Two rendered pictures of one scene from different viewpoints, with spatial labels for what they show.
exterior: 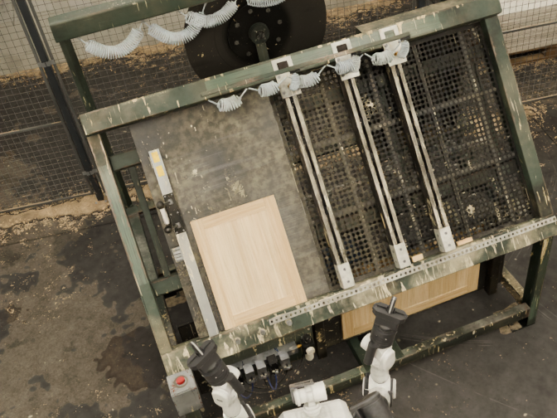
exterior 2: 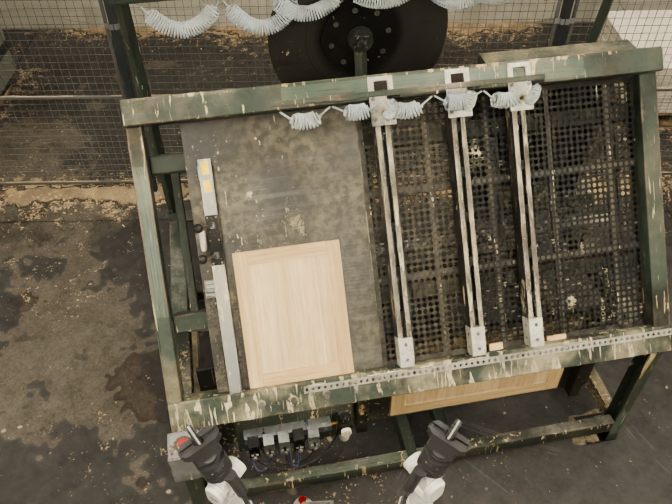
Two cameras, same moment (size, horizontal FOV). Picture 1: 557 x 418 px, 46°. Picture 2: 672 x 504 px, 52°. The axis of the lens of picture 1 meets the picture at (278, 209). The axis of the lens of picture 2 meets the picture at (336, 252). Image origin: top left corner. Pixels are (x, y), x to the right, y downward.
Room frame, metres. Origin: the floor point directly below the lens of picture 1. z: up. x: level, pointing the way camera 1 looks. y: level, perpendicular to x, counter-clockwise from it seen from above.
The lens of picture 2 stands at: (0.48, -0.06, 3.26)
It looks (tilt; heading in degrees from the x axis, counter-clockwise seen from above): 44 degrees down; 2
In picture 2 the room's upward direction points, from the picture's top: straight up
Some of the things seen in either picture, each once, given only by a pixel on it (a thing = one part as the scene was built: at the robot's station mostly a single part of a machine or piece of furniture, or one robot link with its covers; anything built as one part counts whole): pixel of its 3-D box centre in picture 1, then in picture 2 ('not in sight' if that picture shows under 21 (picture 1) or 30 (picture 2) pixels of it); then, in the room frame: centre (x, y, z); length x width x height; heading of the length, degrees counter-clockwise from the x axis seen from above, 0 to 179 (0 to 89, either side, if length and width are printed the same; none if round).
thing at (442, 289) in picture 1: (411, 282); (482, 368); (2.49, -0.69, 0.53); 0.90 x 0.02 x 0.55; 103
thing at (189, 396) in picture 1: (185, 392); (186, 455); (1.79, 0.57, 0.84); 0.12 x 0.12 x 0.18; 13
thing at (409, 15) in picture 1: (418, 83); (540, 135); (3.24, -0.92, 1.38); 0.70 x 0.15 x 0.85; 103
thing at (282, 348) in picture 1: (272, 366); (297, 441); (1.96, 0.16, 0.69); 0.50 x 0.14 x 0.24; 103
